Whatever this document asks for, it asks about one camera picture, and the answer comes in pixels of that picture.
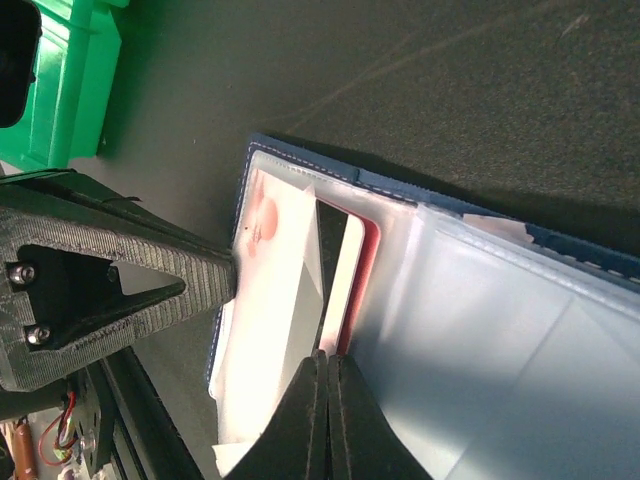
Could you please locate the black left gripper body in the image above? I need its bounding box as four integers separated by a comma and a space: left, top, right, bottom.
0, 169, 236, 426

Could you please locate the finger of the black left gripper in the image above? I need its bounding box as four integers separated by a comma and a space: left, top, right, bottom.
0, 204, 238, 394

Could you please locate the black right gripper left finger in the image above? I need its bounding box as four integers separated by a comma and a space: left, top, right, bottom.
226, 350, 328, 479

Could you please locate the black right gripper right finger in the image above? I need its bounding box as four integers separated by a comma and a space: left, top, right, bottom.
327, 355, 431, 480

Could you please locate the navy blue card holder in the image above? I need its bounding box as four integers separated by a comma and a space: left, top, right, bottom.
213, 134, 639, 479

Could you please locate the white card black stripe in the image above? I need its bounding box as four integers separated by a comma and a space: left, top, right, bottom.
211, 170, 365, 444

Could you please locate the red card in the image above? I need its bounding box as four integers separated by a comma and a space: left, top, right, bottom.
336, 217, 381, 355

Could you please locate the green end storage bin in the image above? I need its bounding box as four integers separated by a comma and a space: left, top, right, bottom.
1, 1, 129, 171

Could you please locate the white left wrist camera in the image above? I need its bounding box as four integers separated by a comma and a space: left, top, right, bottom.
0, 0, 42, 129

